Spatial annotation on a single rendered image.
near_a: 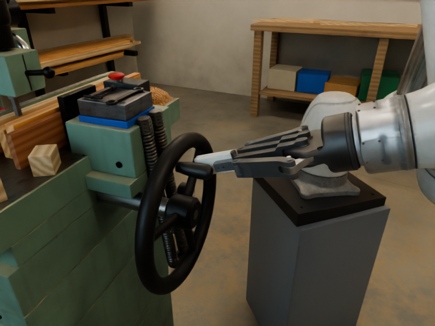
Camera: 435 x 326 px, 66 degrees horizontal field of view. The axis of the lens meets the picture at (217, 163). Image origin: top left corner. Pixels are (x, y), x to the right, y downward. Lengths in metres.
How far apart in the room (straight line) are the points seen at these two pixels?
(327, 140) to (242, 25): 3.54
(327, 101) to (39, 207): 0.71
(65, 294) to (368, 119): 0.58
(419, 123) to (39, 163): 0.53
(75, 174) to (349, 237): 0.76
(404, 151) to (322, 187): 0.60
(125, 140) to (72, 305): 0.34
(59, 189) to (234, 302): 1.06
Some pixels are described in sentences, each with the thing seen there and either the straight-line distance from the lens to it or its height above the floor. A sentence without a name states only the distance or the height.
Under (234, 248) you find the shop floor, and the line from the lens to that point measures 1.74.
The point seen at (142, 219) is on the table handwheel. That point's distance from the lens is 0.49.
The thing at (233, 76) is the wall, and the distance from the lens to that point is 4.06.
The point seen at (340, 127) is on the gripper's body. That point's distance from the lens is 0.43.
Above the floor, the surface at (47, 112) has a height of 0.97.
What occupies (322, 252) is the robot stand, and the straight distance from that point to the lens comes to 1.04.
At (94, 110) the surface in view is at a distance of 0.61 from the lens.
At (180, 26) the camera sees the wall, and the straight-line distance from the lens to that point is 4.28.
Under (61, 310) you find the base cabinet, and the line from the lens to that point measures 0.72.
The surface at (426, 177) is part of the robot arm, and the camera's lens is 0.55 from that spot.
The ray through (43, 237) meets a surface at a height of 0.82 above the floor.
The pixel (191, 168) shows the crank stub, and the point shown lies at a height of 0.93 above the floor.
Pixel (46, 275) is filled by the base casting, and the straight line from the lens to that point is 0.65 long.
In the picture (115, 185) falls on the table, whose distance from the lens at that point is 0.61.
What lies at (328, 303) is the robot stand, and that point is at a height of 0.26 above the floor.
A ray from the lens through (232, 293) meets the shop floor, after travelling 1.55.
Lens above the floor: 1.18
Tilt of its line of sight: 28 degrees down
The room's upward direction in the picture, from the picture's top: straight up
